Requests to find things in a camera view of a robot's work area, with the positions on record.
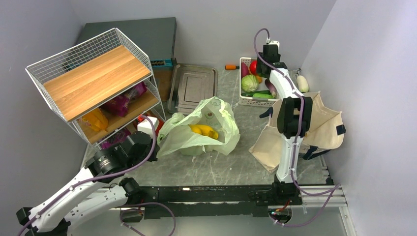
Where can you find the dark green cucumber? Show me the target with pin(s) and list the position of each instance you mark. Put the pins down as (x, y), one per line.
(250, 94)

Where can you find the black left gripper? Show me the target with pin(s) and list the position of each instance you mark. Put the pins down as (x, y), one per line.
(154, 157)

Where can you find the purple grape snack bag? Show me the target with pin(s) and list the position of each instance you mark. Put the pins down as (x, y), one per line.
(118, 137)

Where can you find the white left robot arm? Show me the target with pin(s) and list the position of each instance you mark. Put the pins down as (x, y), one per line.
(70, 207)

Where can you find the dark grey network switch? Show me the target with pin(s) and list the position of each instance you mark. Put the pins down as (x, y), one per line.
(156, 37)

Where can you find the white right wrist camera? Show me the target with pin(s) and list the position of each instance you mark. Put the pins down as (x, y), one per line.
(274, 42)

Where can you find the white radish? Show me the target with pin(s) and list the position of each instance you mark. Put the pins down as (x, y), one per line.
(302, 83)

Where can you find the white plastic basket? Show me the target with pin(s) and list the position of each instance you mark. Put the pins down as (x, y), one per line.
(250, 101)

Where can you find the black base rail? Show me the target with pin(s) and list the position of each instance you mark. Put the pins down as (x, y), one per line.
(215, 200)

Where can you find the red snack bag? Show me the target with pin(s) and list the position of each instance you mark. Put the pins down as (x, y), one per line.
(159, 125)

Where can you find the green cabbage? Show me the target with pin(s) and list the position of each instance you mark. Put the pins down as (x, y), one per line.
(249, 83)

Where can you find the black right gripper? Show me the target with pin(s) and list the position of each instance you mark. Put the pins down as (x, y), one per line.
(259, 69)

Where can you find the beige canvas tote bag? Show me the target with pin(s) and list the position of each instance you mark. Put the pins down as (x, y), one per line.
(326, 132)

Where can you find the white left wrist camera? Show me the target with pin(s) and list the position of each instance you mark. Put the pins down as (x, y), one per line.
(148, 125)

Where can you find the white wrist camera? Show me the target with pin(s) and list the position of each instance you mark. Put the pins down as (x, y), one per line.
(274, 42)
(148, 125)

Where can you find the yellow snack bag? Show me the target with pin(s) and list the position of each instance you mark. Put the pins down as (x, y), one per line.
(95, 120)

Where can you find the top wooden shelf board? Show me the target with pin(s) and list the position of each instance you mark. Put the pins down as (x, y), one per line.
(84, 88)

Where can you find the yellow banana bunch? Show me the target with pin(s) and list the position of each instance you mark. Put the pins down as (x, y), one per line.
(204, 130)

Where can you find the light green bitter gourd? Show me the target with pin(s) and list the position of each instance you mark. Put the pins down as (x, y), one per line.
(261, 95)

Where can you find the purple sweet potato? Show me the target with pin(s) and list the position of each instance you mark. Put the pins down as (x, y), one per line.
(244, 71)

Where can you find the purple white eggplant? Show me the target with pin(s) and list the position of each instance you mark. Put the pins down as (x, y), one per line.
(271, 88)

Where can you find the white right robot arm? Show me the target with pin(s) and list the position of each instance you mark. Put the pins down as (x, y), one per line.
(293, 121)

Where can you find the metal tray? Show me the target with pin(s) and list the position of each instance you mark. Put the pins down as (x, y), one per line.
(190, 85)

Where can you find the white wire shelf rack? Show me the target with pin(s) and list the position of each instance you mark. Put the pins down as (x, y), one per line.
(47, 69)

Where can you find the red apple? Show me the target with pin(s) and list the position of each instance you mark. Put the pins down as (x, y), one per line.
(253, 68)

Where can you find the green avocado plastic bag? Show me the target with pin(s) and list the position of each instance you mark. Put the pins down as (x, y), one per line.
(211, 126)

